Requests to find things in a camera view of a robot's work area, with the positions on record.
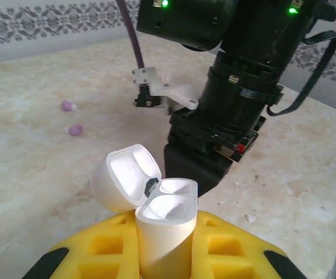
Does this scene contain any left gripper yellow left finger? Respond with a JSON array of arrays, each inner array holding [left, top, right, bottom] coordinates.
[[22, 209, 142, 279]]

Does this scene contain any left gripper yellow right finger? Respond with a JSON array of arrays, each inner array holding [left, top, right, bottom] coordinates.
[[188, 210, 309, 279]]

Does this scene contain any white earbud charging case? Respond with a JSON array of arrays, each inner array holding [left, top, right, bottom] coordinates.
[[90, 144, 199, 279]]

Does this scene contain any pink wireless earbud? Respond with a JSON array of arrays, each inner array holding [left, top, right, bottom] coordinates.
[[60, 100, 78, 113], [65, 123, 84, 137]]

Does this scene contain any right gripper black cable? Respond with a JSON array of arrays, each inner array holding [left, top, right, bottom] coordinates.
[[268, 30, 336, 117]]

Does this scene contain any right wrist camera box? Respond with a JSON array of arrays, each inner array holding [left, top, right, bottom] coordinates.
[[131, 66, 199, 116]]

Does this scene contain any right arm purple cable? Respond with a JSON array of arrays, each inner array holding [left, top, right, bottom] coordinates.
[[116, 0, 145, 70]]

